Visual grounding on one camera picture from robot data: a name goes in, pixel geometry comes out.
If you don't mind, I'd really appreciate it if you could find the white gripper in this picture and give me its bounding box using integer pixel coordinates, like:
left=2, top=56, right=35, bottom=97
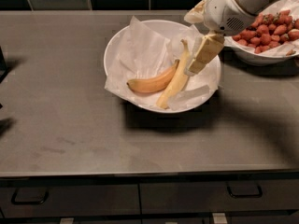
left=184, top=0, right=256, bottom=77

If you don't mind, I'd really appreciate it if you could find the pale yellow banana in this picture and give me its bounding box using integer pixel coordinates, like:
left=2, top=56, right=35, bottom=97
left=156, top=39, right=190, bottom=109

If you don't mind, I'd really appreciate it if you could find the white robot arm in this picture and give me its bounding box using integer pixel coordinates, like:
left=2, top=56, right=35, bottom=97
left=184, top=0, right=277, bottom=76

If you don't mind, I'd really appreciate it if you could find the white bowl with bananas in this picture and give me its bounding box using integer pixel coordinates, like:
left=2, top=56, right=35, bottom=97
left=103, top=19, right=222, bottom=114

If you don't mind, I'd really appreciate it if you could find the orange-yellow banana left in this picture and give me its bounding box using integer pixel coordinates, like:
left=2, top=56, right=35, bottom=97
left=126, top=59, right=179, bottom=93

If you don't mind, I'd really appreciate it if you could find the white bowl with strawberries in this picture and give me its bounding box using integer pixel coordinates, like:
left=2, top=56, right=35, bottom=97
left=223, top=0, right=299, bottom=67

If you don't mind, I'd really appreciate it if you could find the pile of red strawberries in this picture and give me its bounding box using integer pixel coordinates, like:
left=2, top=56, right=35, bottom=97
left=232, top=9, right=299, bottom=54

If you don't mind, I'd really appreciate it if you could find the white paper under strawberries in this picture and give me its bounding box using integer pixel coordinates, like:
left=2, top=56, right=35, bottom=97
left=223, top=0, right=299, bottom=59

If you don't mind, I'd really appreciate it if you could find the right dark drawer front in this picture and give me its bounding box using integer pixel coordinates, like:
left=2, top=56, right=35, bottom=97
left=140, top=179, right=299, bottom=214

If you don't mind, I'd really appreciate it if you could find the dark drawer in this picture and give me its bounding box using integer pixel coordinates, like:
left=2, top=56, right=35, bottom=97
left=0, top=185, right=140, bottom=218
left=140, top=179, right=299, bottom=214

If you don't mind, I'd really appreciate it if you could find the dark object at left edge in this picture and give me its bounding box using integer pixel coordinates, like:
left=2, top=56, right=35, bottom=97
left=0, top=48, right=8, bottom=83

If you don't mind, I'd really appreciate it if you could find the left dark drawer front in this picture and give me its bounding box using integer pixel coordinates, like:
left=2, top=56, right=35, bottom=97
left=0, top=185, right=140, bottom=218

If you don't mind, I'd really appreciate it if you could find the right black drawer handle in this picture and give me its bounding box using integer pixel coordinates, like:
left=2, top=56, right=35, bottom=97
left=226, top=181, right=263, bottom=199

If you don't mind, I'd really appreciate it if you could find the black drawer handle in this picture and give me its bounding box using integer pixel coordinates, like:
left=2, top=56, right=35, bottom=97
left=226, top=181, right=263, bottom=199
left=11, top=188, right=49, bottom=205

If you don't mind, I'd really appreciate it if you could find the left black drawer handle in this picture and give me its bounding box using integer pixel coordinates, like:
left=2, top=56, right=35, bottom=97
left=11, top=188, right=49, bottom=205

